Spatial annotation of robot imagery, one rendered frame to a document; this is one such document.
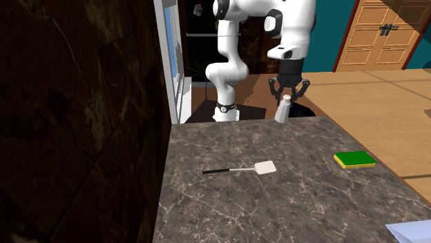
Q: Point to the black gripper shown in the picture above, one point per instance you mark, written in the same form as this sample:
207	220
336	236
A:
290	72

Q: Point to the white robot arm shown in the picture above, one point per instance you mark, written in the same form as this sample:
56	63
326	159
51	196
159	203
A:
227	40

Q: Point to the white shaker bottle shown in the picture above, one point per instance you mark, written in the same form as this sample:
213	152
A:
282	111

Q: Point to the dark robot stand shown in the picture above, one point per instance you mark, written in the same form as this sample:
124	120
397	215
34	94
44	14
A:
202	114

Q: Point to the wooden double door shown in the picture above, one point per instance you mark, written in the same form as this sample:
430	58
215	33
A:
370	37

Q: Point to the green and yellow sponge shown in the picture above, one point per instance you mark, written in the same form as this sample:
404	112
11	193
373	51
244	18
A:
354	158

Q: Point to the black refrigerator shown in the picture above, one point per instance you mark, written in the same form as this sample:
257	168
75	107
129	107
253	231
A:
198	47

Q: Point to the white framed window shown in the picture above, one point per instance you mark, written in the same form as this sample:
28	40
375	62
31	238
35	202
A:
171	67

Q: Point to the pale blue flat object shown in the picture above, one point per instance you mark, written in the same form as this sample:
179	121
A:
412	232

